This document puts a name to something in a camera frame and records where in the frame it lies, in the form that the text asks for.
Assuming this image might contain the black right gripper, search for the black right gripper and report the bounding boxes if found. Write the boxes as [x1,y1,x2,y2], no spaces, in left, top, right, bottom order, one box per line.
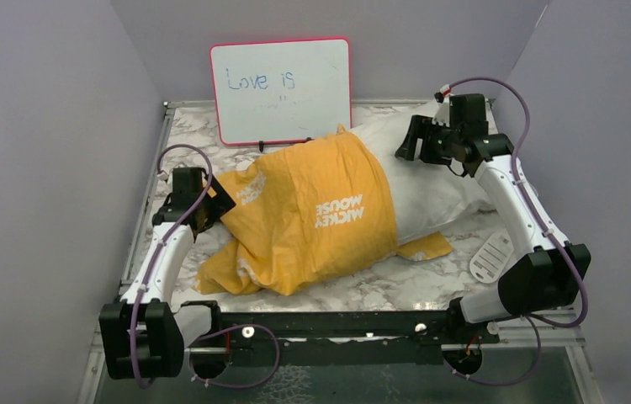
[396,114,462,167]

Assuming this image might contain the white pillow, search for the white pillow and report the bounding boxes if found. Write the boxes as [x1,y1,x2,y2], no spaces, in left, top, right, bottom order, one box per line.
[351,101,496,245]

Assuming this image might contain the blue yellow Mickey pillowcase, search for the blue yellow Mickey pillowcase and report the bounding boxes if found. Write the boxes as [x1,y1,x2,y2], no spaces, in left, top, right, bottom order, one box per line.
[194,128,452,295]

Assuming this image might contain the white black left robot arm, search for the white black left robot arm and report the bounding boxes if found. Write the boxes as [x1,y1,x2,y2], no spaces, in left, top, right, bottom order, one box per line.
[98,167,235,385]

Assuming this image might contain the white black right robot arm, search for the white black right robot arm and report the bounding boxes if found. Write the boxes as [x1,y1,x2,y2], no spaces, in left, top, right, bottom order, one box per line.
[395,93,591,343]

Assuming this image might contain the pink framed whiteboard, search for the pink framed whiteboard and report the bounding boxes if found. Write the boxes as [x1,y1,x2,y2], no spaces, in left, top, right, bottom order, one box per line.
[209,37,353,146]

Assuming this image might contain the white printed label tag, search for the white printed label tag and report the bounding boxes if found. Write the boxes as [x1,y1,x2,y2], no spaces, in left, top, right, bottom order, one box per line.
[469,231,515,284]

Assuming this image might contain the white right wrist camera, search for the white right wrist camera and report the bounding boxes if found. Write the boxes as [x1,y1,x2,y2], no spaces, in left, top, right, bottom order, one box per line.
[432,84,452,127]

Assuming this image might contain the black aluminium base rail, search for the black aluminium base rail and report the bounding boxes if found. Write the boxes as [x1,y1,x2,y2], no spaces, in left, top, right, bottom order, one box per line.
[91,310,584,369]

